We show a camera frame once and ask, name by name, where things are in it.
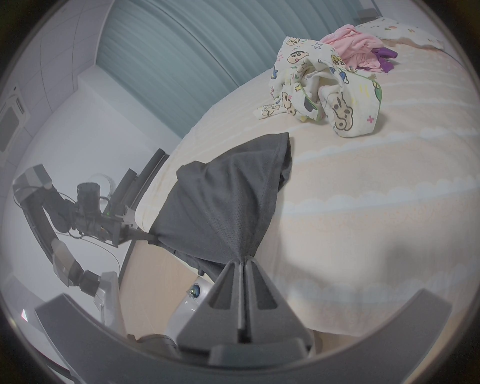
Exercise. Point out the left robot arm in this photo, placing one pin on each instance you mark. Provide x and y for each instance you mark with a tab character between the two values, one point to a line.
56	210

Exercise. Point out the white ceiling air conditioner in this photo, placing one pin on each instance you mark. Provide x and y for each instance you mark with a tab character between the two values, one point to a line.
11	120

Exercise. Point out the white printed pyjama top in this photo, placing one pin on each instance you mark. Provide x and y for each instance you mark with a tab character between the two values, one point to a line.
337	97

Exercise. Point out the grey bedside table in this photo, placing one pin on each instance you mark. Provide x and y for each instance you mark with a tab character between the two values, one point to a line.
369	14

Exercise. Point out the blue-green curtain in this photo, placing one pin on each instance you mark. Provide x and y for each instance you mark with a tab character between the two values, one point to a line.
150	63
262	30

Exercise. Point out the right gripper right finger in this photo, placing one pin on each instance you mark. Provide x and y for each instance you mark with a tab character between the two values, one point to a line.
273	318

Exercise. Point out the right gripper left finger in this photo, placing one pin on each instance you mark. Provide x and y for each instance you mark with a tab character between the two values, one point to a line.
217	318

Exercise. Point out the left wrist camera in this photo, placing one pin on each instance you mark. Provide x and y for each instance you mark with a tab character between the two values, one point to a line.
128	216

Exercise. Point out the white printed pillow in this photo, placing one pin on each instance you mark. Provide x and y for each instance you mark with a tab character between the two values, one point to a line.
405	32

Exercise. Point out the black T-shirt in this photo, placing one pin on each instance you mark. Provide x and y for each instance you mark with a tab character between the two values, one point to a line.
225	195

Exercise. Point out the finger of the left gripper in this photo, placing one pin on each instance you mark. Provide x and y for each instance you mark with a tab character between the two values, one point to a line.
142	237

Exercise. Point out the purple garment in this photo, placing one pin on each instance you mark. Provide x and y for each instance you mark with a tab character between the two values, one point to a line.
386	60

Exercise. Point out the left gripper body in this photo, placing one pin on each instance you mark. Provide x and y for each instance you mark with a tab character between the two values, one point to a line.
114	232

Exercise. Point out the pink garment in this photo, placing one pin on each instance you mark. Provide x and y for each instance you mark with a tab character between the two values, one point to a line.
352	45

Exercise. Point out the bed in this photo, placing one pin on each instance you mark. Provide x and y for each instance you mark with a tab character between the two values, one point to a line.
375	206

